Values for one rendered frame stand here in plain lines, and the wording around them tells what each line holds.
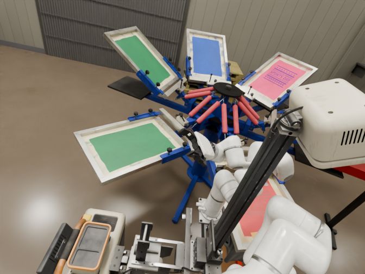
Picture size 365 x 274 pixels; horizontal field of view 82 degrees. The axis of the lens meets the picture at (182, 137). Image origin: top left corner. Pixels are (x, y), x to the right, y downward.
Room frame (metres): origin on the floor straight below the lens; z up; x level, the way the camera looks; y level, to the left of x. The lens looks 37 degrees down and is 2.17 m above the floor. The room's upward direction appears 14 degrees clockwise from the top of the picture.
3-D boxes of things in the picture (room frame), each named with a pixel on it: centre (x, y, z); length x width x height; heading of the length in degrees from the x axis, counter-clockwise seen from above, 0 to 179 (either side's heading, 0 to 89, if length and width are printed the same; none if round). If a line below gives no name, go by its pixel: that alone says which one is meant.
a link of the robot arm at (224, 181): (0.73, -0.27, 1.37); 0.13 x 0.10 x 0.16; 29
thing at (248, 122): (2.10, -0.34, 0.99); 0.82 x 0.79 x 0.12; 17
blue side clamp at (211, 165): (1.24, -0.30, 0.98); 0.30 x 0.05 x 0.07; 17
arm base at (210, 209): (0.73, -0.25, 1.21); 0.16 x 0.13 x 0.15; 96
